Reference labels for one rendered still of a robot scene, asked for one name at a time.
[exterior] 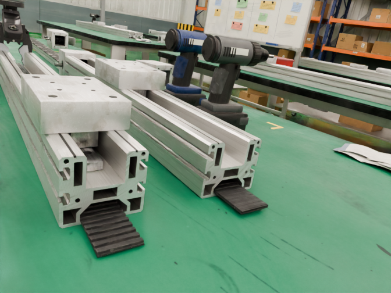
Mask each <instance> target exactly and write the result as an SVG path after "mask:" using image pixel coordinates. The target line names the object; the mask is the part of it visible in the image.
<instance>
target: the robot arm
mask: <svg viewBox="0 0 391 293"><path fill-rule="evenodd" d="M23 2H25V0H0V5H2V6H3V9H2V21H0V50H1V51H6V52H7V53H8V52H9V48H8V47H7V46H6V45H5V44H4V41H6V43H7V44H9V43H10V42H16V43H18V44H19V45H20V43H21V42H22V45H21V47H19V49H18V50H19V53H20V54H21V56H22V63H23V66H24V53H25V52H28V53H29V52H30V53H32V50H33V45H32V42H31V39H30V35H29V34H26V31H27V29H25V25H23V24H21V19H20V13H19V11H17V7H19V8H24V3H23Z"/></svg>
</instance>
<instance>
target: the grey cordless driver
mask: <svg viewBox="0 0 391 293"><path fill-rule="evenodd" d="M202 56H203V58H204V60H205V61H206V62H211V63H219V67H217V68H215V70H214V74H213V76H212V80H211V83H210V86H209V91H210V93H209V97H208V99H203V100H202V101H201V106H196V108H199V109H201V110H203V111H205V112H207V113H209V114H210V115H213V116H215V117H217V118H219V119H221V120H223V121H225V122H227V123H229V124H231V125H233V126H235V127H237V128H239V129H241V130H243V131H244V130H245V129H246V125H247V124H248V120H249V117H248V114H247V113H245V112H243V106H242V105H240V104H238V103H235V102H233V101H231V100H230V97H231V94H232V91H233V87H234V83H235V81H237V80H238V78H239V75H240V71H241V69H240V66H256V65H257V63H261V62H265V61H267V59H268V58H274V56H273V55H269V53H268V51H267V50H266V49H264V48H261V46H260V44H259V43H256V42H251V41H248V40H241V39H237V38H229V37H222V36H217V35H215V36H213V35H209V36H208V37H207V38H206V39H205V40H204V42H203V44H202Z"/></svg>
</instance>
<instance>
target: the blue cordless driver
mask: <svg viewBox="0 0 391 293"><path fill-rule="evenodd" d="M209 35H211V34H204V33H200V32H195V31H188V30H181V29H170V30H169V31H168V32H167V33H166V36H165V45H166V47H167V49H168V50H169V51H173V52H180V56H179V55H178V56H177V58H176V61H175V66H174V69H173V73H172V76H173V80H172V83H168V84H167V85H166V89H164V90H162V91H164V92H166V93H168V94H170V95H172V96H174V97H176V98H178V99H180V100H182V101H184V102H186V103H188V104H190V105H193V106H195V107H196V106H201V101H202V100H203V99H207V98H206V95H205V94H202V93H201V91H202V89H201V88H200V87H198V86H195V85H192V84H190V82H191V78H192V75H193V70H194V67H196V66H197V62H198V55H202V44H203V42H204V40H205V39H206V38H207V37H208V36H209Z"/></svg>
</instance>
